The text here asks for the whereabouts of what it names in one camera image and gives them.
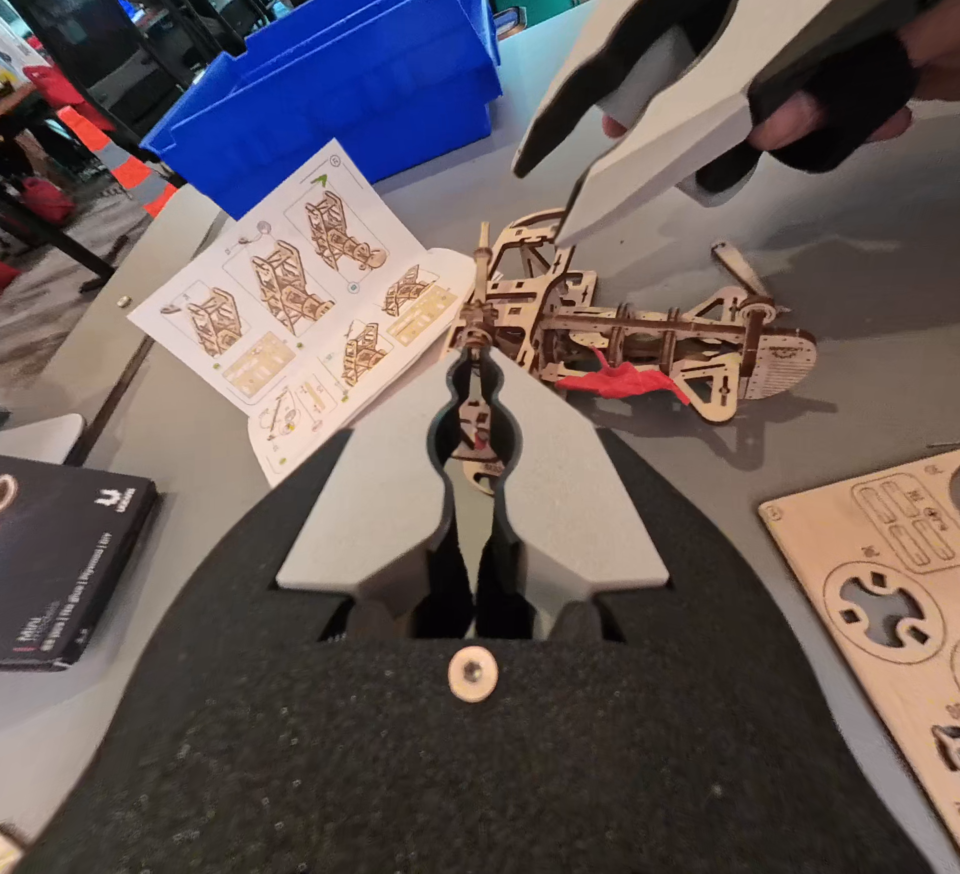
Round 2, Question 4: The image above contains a black kit box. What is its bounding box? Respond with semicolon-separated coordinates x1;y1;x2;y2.
0;454;161;673

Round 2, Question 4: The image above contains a wooden model plane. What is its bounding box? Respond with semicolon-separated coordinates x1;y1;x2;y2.
441;208;820;497

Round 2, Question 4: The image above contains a wooden sheet with round cutouts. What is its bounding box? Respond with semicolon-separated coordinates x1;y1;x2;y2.
757;448;960;827

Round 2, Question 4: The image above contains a red bag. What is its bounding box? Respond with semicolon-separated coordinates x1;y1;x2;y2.
18;172;78;224

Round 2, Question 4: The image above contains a white instruction booklet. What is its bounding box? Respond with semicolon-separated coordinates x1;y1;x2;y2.
127;137;479;490

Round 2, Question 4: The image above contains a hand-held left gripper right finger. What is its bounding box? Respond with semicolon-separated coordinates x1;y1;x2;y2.
486;347;670;624

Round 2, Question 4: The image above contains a person's right hand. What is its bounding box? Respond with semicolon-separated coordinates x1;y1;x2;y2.
750;10;960;175

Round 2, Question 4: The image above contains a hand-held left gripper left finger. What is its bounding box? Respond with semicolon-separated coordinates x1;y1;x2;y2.
275;347;460;624

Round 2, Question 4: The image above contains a white board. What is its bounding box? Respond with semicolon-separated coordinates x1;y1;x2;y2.
0;412;88;467

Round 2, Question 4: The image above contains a grey desk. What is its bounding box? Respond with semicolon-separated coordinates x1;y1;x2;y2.
0;0;960;874

